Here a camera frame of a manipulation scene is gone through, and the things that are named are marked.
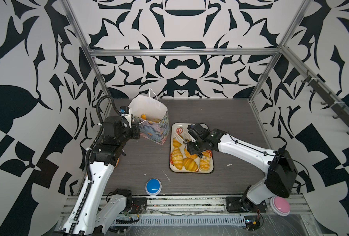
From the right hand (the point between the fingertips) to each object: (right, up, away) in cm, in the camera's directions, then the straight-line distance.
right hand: (190, 147), depth 82 cm
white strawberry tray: (-6, +9, +21) cm, 23 cm away
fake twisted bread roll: (+9, -9, +3) cm, 13 cm away
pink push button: (+44, -27, -8) cm, 52 cm away
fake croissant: (-20, +15, +14) cm, 29 cm away
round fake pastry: (0, -6, +6) cm, 8 cm away
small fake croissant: (-8, 0, +10) cm, 12 cm away
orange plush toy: (-41, -9, +3) cm, 42 cm away
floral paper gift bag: (-23, +17, +16) cm, 32 cm away
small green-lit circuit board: (+29, -33, -11) cm, 45 cm away
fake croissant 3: (0, -10, +1) cm, 10 cm away
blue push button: (-19, -19, -4) cm, 28 cm away
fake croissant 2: (-7, -7, +4) cm, 11 cm away
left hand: (-26, +15, -11) cm, 32 cm away
